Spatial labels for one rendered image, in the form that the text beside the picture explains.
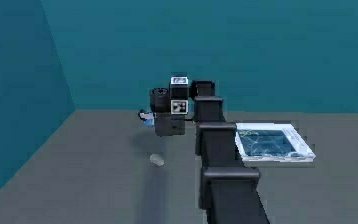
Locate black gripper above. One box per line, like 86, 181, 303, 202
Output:
148, 87, 187, 138

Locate blue credit card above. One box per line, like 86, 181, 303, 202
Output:
138, 109, 156, 128

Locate white blue book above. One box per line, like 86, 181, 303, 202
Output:
234, 122, 317, 164

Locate small grey oval object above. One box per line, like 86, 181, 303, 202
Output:
149, 153, 166, 167

